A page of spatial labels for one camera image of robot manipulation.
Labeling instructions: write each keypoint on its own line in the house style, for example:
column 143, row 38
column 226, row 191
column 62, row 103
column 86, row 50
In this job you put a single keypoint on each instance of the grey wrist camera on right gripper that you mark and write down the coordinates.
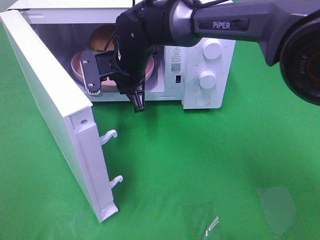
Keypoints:
column 90, row 72

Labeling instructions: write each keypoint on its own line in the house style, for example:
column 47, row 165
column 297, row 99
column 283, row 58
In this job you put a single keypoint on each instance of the upper white round knob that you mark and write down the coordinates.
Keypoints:
column 212, row 49

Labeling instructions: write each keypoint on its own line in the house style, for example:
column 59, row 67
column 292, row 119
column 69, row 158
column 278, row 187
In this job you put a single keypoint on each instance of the white round knob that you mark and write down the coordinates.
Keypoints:
column 212, row 49
column 207, row 79

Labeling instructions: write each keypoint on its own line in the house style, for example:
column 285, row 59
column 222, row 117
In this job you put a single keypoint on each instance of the round white door-release button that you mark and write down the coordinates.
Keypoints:
column 203, row 99

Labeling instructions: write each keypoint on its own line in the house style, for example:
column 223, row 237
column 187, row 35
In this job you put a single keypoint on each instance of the white microwave door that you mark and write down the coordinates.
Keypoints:
column 67, row 112

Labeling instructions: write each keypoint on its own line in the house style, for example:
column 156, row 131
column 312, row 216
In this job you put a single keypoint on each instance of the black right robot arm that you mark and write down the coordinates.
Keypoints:
column 287, row 31

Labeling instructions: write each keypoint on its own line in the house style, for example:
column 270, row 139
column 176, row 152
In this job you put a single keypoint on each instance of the white warning label with QR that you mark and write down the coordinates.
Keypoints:
column 176, row 62

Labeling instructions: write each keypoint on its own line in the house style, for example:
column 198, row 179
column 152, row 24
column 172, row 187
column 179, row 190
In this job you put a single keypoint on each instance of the pink round plate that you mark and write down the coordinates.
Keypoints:
column 107, row 85

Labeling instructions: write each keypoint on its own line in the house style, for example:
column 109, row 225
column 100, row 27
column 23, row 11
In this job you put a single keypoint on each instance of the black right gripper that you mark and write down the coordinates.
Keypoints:
column 131, row 62

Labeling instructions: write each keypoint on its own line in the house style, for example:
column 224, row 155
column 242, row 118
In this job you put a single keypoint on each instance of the lower white round knob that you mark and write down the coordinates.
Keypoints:
column 207, row 79

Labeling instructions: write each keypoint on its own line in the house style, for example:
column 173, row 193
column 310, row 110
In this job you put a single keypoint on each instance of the burger with lettuce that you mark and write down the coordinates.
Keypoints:
column 100, row 37

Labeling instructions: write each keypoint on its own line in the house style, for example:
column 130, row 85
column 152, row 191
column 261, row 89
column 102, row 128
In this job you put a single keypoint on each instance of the white microwave oven body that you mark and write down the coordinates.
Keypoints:
column 49, row 36

